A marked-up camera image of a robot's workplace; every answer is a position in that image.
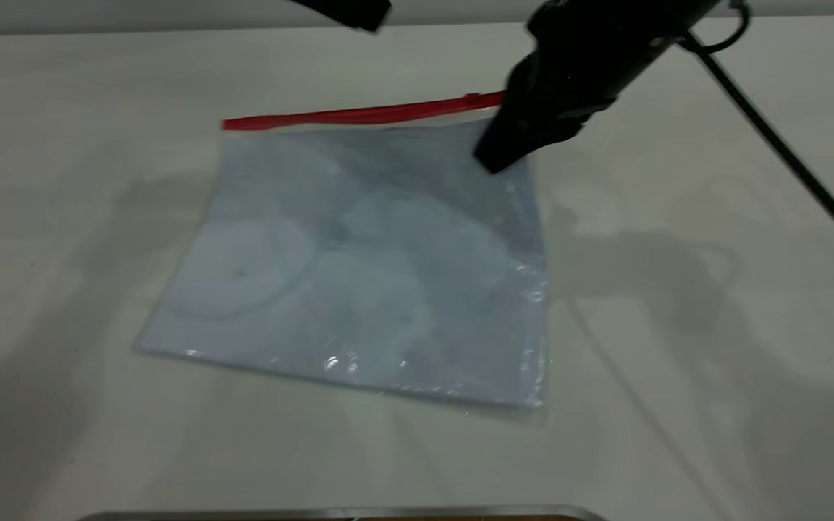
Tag clear plastic bag red zipper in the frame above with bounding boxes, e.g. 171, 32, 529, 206
133, 90, 552, 415

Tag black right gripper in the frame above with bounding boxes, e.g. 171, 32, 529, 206
473, 0, 722, 174

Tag black cable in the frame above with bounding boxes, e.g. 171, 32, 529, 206
678, 0, 834, 272

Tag metal-edged plate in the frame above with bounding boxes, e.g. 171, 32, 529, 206
73, 504, 610, 521

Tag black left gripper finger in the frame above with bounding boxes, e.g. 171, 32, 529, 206
290, 0, 392, 33

